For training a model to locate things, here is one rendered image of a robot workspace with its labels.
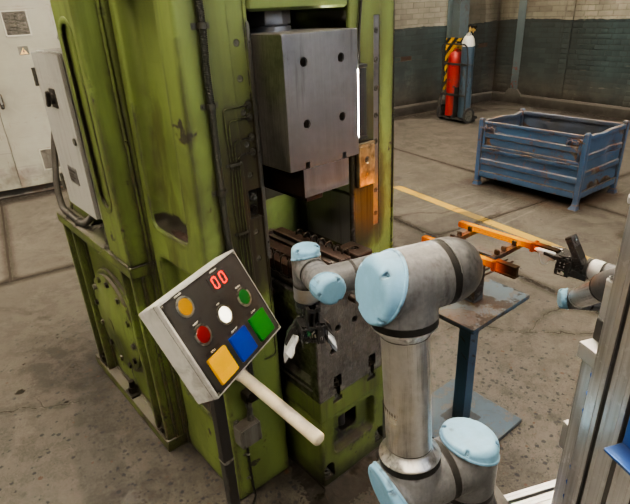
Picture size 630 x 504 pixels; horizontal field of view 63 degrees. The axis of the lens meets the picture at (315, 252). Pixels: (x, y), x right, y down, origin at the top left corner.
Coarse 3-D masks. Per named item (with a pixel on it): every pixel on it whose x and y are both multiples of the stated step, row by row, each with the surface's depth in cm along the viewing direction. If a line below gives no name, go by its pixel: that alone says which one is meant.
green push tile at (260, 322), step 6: (258, 312) 148; (264, 312) 150; (252, 318) 146; (258, 318) 148; (264, 318) 150; (252, 324) 145; (258, 324) 147; (264, 324) 149; (270, 324) 151; (258, 330) 146; (264, 330) 148; (270, 330) 150; (258, 336) 146; (264, 336) 147
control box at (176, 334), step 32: (224, 256) 147; (192, 288) 133; (224, 288) 142; (256, 288) 152; (160, 320) 124; (192, 320) 130; (192, 352) 126; (256, 352) 143; (192, 384) 129; (224, 384) 131
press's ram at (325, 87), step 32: (288, 32) 152; (320, 32) 151; (352, 32) 159; (256, 64) 156; (288, 64) 147; (320, 64) 155; (352, 64) 163; (256, 96) 161; (288, 96) 150; (320, 96) 158; (352, 96) 167; (288, 128) 154; (320, 128) 162; (352, 128) 171; (288, 160) 158; (320, 160) 166
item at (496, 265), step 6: (426, 240) 211; (486, 258) 192; (498, 258) 190; (486, 264) 191; (492, 264) 188; (498, 264) 188; (504, 264) 185; (510, 264) 184; (492, 270) 188; (498, 270) 188; (504, 270) 186; (510, 270) 184; (516, 270) 182; (510, 276) 184; (516, 276) 184
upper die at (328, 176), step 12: (264, 168) 179; (312, 168) 165; (324, 168) 168; (336, 168) 172; (348, 168) 176; (264, 180) 181; (276, 180) 176; (288, 180) 170; (300, 180) 165; (312, 180) 166; (324, 180) 170; (336, 180) 173; (348, 180) 177; (288, 192) 173; (300, 192) 167; (312, 192) 168
